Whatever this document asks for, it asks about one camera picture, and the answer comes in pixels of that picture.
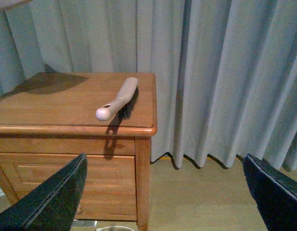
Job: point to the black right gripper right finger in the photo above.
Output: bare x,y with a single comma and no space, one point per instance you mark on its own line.
274,193

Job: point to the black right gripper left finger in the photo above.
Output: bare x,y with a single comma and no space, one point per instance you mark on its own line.
52,205

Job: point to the beige hand brush black bristles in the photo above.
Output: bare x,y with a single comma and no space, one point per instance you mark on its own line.
123,104

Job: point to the beige plastic dustpan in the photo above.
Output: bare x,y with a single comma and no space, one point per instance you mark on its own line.
6,3

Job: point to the wooden nightstand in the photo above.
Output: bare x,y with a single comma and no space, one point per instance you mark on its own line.
50,119

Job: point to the grey curtain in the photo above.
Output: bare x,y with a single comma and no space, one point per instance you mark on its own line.
226,70

